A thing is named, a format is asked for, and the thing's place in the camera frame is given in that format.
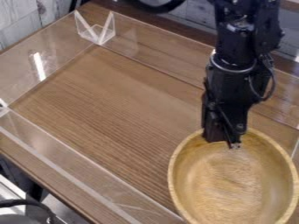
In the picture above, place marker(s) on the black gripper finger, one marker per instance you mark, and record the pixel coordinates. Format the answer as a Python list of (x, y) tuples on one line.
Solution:
[(208, 118), (220, 136)]

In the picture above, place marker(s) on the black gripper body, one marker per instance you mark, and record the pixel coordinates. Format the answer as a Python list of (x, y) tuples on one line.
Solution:
[(234, 89)]

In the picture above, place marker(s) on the brown wooden bowl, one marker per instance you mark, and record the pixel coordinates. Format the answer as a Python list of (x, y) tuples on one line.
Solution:
[(222, 186)]

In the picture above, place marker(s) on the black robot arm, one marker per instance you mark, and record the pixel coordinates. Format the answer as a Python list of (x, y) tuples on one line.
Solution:
[(248, 31)]

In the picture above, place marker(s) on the clear acrylic corner bracket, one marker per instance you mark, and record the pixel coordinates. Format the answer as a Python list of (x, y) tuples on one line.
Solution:
[(94, 33)]

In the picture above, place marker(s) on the black table frame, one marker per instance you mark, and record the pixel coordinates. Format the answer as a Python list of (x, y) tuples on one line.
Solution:
[(26, 203)]

